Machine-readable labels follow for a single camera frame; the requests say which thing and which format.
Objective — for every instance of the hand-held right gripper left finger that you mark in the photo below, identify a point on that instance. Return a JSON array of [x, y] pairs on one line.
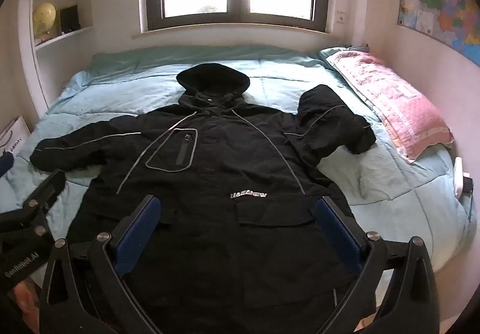
[[137, 236]]

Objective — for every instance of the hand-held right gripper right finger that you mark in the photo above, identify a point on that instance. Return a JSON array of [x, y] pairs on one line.
[[337, 236]]

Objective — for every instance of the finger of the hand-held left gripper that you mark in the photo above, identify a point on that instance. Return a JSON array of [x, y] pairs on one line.
[[50, 184]]

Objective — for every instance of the black hooded jacket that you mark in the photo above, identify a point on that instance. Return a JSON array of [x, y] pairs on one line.
[[225, 154]]

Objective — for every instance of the dark blue object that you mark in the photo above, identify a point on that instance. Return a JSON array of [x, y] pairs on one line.
[[5, 165]]

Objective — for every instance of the white paper bag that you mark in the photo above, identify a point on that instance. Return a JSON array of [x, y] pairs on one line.
[[13, 135]]

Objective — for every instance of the light blue quilt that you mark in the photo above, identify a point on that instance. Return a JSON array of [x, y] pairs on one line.
[[393, 203]]

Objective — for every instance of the white plug adapter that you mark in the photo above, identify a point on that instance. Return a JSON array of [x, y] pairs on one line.
[[458, 176]]

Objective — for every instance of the pink pillow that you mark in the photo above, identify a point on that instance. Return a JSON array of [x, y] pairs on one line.
[[390, 101]]

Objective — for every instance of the yellow globe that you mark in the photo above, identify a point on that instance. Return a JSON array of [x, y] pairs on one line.
[[44, 17]]

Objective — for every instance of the light green blanket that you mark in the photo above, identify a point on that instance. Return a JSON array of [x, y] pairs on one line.
[[168, 56]]

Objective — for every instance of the white wall bookshelf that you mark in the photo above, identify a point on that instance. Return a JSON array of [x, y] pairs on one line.
[[63, 37]]

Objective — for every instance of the white wall socket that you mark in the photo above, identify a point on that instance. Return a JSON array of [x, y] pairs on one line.
[[340, 17]]

